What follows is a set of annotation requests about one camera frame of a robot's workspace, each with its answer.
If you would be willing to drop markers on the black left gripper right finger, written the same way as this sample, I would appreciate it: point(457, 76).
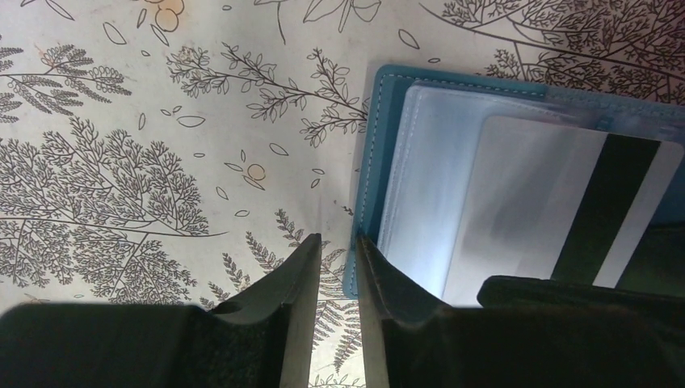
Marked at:
point(524, 332)

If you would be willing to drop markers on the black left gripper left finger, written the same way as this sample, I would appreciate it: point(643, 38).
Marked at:
point(261, 337)

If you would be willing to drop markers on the silver credit card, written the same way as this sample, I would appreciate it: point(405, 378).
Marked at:
point(554, 201)

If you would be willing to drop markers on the blue card holder wallet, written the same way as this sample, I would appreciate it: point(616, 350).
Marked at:
point(425, 128)

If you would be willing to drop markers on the floral patterned table mat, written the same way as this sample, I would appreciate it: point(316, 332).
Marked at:
point(171, 152)

